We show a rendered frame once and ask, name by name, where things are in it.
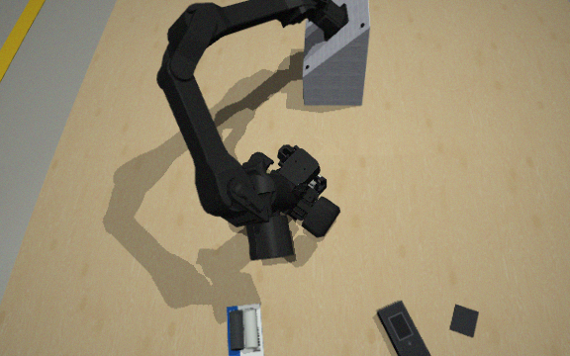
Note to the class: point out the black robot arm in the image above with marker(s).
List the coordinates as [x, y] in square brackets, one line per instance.
[247, 194]

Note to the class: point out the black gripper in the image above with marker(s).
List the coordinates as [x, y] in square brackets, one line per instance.
[317, 213]

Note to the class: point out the dark grey square tile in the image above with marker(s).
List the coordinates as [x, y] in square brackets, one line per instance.
[464, 320]

